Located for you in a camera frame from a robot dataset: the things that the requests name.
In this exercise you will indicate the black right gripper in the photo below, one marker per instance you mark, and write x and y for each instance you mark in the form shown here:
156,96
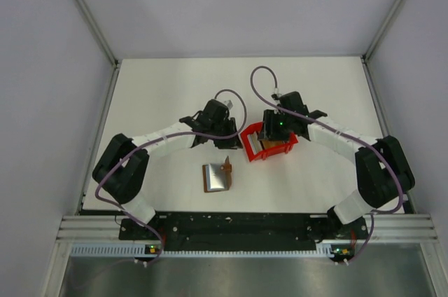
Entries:
269,132

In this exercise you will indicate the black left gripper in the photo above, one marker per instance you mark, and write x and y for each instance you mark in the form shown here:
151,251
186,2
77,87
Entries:
229,143

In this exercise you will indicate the red plastic bin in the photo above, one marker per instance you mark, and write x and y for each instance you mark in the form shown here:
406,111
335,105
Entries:
257,127

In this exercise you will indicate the brown leather card holder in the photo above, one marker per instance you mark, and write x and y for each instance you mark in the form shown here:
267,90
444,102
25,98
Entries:
217,177

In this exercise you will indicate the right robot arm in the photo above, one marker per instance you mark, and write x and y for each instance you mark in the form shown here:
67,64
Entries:
382,170

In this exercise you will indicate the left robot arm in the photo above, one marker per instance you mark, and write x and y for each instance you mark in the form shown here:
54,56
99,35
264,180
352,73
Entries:
121,169

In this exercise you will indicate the stack of credit cards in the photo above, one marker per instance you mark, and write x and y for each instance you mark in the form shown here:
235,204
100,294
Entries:
261,145

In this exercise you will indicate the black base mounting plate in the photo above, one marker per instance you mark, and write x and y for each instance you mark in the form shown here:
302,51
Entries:
225,231

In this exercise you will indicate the steel sheet panel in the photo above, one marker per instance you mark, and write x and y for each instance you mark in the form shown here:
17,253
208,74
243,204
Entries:
381,270

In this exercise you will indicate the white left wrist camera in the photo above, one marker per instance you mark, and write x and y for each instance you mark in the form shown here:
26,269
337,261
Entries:
228,104

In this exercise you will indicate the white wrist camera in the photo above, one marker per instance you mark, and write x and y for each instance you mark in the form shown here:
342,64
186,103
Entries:
276,94
228,104

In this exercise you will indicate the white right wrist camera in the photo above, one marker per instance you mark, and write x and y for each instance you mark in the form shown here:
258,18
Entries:
276,94

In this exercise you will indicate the aluminium frame rail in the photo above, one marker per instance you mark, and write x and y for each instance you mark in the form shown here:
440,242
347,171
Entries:
95,31

